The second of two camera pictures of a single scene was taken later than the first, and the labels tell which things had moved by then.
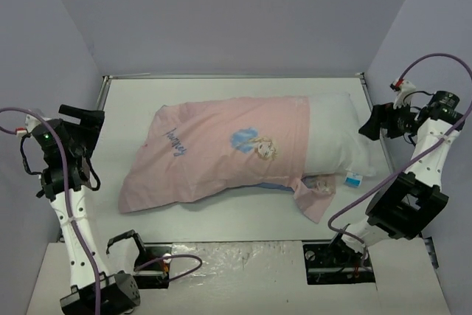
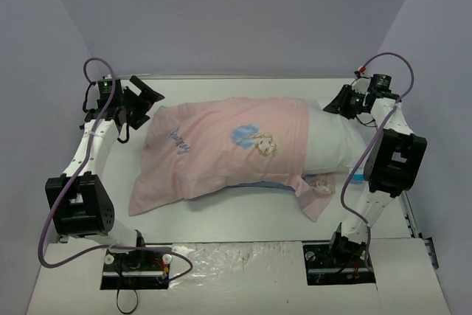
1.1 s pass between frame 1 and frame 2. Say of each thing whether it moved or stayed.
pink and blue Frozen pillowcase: stayed
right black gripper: moved
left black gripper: moved
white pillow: stayed
